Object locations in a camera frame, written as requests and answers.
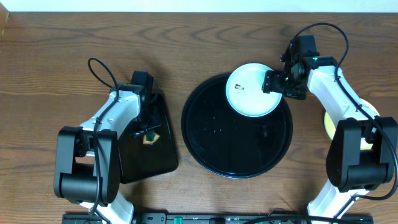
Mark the green and yellow sponge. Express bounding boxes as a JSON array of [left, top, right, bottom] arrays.
[[143, 132, 160, 145]]

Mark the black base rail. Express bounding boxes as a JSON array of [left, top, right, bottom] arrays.
[[61, 212, 374, 224]]

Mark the green plate with stain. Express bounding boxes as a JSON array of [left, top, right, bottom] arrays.
[[225, 63, 282, 118]]

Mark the yellow plate with stain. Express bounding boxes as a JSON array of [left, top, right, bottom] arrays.
[[323, 99, 380, 151]]

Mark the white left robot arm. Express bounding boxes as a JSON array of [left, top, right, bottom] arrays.
[[53, 83, 153, 223]]

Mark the black rectangular tray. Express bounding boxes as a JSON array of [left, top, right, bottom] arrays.
[[119, 95, 178, 184]]

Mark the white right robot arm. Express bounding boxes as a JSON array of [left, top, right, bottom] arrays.
[[263, 45, 397, 220]]

